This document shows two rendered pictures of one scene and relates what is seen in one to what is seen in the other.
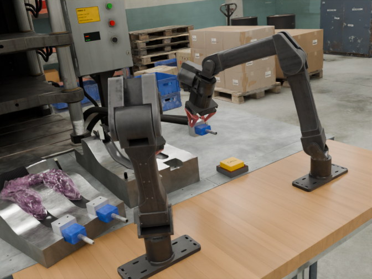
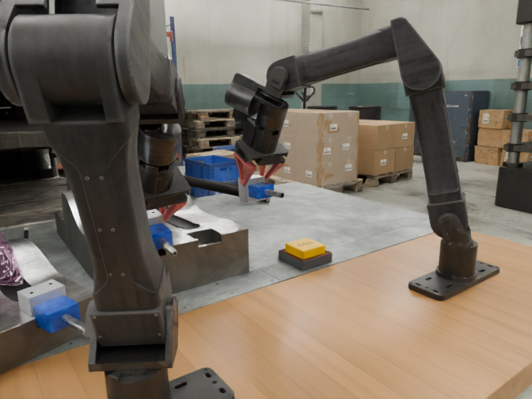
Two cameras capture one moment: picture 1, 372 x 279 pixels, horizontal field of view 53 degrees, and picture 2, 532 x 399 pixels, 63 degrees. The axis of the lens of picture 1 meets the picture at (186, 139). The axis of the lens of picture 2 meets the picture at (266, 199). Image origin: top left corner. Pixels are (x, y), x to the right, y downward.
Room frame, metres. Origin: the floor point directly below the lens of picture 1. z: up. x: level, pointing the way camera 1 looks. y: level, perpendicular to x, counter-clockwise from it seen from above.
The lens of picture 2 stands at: (0.35, -0.03, 1.14)
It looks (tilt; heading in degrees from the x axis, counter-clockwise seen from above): 14 degrees down; 357
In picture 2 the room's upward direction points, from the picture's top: 1 degrees counter-clockwise
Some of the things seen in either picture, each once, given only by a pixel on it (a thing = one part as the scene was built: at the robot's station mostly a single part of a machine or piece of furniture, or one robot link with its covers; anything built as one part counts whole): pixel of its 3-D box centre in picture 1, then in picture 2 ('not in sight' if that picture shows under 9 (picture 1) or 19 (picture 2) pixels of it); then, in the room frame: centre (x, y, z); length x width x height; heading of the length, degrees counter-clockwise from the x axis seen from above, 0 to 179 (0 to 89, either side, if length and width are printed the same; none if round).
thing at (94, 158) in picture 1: (129, 153); (138, 222); (1.28, 0.21, 0.87); 0.50 x 0.26 x 0.14; 32
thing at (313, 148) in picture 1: (318, 148); (454, 226); (1.07, -0.40, 0.90); 0.09 x 0.06 x 0.06; 153
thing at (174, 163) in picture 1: (173, 167); (204, 243); (1.11, 0.05, 0.87); 0.05 x 0.05 x 0.04; 32
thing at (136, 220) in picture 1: (154, 220); (132, 332); (0.76, 0.09, 0.90); 0.09 x 0.06 x 0.06; 90
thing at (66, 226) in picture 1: (76, 234); not in sight; (0.80, 0.29, 0.86); 0.13 x 0.05 x 0.05; 49
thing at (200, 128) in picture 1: (204, 130); (264, 191); (1.27, -0.07, 0.93); 0.13 x 0.05 x 0.05; 32
